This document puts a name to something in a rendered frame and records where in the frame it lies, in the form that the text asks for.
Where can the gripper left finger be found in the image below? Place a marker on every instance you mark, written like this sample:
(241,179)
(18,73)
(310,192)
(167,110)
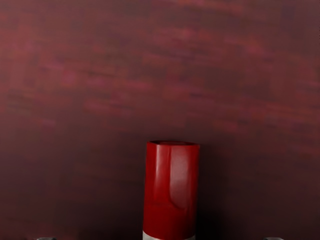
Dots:
(45,238)

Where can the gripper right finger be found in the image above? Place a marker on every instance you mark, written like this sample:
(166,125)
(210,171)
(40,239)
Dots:
(274,238)

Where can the red cylindrical cup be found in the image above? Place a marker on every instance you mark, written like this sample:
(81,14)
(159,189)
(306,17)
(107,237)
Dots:
(171,190)

